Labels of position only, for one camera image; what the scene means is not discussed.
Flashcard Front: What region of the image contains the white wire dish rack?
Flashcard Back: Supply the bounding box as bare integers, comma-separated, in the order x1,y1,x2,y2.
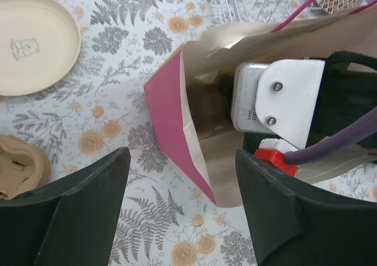
207,0,377,24

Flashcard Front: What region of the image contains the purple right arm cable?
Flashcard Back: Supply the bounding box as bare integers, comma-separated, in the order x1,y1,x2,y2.
284,106,377,167

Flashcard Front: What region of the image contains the cream round plate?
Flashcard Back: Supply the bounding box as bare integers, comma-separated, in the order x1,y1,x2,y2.
1,0,81,96

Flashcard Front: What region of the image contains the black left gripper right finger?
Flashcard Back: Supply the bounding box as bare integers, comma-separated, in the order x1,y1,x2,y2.
235,150,376,265

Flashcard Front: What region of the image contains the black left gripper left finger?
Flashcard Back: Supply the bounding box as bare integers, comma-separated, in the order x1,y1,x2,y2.
1,147,131,266

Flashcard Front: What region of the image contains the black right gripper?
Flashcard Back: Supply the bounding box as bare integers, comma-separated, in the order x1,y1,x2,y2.
241,51,377,160

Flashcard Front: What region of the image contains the pink paper gift bag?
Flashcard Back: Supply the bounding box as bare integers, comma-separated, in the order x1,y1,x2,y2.
144,6,376,208

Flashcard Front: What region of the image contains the floral patterned table mat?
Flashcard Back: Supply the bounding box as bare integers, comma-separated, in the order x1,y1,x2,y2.
0,0,377,266

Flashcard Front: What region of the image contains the brown cardboard cup carrier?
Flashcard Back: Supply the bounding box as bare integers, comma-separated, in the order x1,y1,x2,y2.
1,134,51,200

